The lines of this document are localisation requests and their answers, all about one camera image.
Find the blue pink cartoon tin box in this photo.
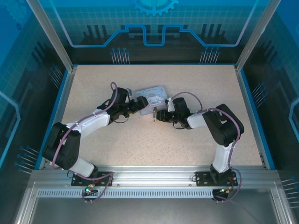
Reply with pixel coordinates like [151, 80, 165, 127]
[135, 84, 171, 116]

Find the left controller board with LEDs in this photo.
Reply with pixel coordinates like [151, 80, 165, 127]
[82, 186, 98, 196]

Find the controller board with leds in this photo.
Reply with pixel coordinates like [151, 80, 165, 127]
[82, 186, 98, 196]
[213, 186, 235, 198]

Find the right controller board with LEDs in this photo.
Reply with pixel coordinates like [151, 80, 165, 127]
[213, 186, 235, 198]

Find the aluminium mounting rail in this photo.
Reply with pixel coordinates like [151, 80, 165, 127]
[30, 165, 280, 190]

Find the aluminium table side rail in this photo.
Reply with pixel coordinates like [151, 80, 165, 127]
[38, 66, 78, 170]
[234, 65, 268, 168]

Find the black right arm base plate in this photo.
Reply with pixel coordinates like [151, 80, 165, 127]
[195, 171, 239, 187]

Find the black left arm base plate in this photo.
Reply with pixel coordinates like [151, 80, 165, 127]
[71, 171, 115, 187]

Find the slotted grey cable duct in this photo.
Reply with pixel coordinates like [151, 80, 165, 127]
[37, 189, 234, 199]

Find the aluminium frame post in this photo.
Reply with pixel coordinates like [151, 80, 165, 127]
[235, 0, 282, 72]
[26, 0, 78, 72]

